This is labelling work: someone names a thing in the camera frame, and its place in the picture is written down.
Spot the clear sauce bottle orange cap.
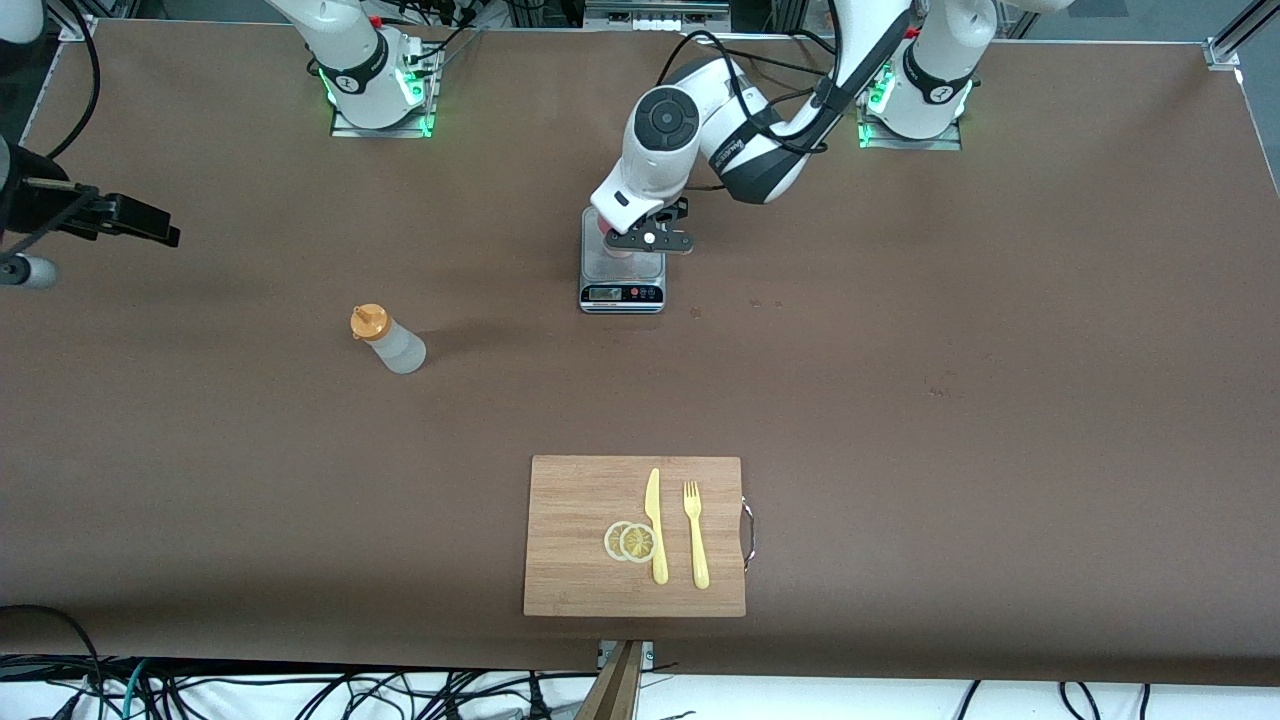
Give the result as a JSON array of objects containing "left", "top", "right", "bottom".
[{"left": 350, "top": 303, "right": 428, "bottom": 375}]

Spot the silver digital kitchen scale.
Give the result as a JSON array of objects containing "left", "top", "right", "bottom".
[{"left": 579, "top": 207, "right": 667, "bottom": 315}]

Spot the white power strip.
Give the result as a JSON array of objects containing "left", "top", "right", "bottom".
[{"left": 585, "top": 0, "right": 731, "bottom": 33}]

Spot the yellow plastic knife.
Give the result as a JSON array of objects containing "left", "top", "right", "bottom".
[{"left": 644, "top": 467, "right": 669, "bottom": 586}]

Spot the yellow plastic fork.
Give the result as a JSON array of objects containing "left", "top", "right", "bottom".
[{"left": 682, "top": 480, "right": 711, "bottom": 590}]

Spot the wooden cutting board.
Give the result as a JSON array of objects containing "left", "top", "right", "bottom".
[{"left": 523, "top": 455, "right": 747, "bottom": 618}]

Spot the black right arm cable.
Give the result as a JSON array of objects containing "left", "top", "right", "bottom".
[{"left": 40, "top": 0, "right": 101, "bottom": 161}]

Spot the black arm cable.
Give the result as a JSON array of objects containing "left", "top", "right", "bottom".
[
  {"left": 40, "top": 0, "right": 101, "bottom": 161},
  {"left": 655, "top": 0, "right": 871, "bottom": 157}
]

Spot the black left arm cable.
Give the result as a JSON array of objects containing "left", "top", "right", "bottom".
[{"left": 655, "top": 0, "right": 871, "bottom": 157}]

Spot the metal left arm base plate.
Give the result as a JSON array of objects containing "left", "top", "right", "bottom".
[{"left": 858, "top": 60, "right": 963, "bottom": 151}]

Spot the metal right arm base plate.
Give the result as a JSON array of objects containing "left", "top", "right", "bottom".
[{"left": 330, "top": 45, "right": 441, "bottom": 139}]

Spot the metal bracket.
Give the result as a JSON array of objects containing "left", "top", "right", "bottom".
[{"left": 597, "top": 640, "right": 656, "bottom": 673}]

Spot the wooden post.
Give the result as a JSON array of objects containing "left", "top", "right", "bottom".
[{"left": 575, "top": 640, "right": 646, "bottom": 720}]

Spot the teal cable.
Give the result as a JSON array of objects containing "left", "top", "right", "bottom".
[{"left": 118, "top": 658, "right": 151, "bottom": 720}]

